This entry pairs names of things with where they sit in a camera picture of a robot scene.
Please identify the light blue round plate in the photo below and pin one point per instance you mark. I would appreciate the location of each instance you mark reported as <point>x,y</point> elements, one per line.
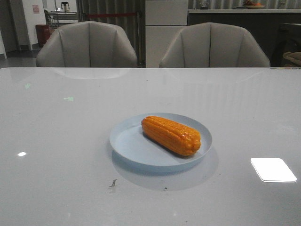
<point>136,149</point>

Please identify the orange corn cob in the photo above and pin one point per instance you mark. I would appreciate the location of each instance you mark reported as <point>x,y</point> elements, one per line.
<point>178,138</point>

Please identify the right grey upholstered chair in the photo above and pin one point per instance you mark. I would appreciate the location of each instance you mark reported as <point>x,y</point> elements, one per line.
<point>214,45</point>

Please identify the grey upholstered chair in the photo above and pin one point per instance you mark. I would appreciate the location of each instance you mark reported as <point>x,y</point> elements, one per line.
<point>87,44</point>
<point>214,45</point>

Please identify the left grey upholstered chair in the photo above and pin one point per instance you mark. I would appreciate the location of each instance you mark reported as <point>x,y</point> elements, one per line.
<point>87,44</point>

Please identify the white cabinet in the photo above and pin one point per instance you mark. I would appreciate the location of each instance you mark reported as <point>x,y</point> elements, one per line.
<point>163,19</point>

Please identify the red barrier belt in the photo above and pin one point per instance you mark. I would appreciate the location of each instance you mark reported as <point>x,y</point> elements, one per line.
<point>111,15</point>

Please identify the background metal table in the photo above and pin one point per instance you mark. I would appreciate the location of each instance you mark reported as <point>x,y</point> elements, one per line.
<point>61,18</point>

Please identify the red trash bin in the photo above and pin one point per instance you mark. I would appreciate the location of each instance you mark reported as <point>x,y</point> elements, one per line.
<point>43,34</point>

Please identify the dark counter with white top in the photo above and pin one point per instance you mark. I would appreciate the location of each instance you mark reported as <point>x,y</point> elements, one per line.
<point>263,24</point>

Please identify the fruit bowl on counter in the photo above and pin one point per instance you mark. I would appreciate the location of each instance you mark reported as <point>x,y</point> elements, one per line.
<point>251,4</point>

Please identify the dark chair with cushion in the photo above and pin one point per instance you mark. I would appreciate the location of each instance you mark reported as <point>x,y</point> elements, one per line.
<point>287,50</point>

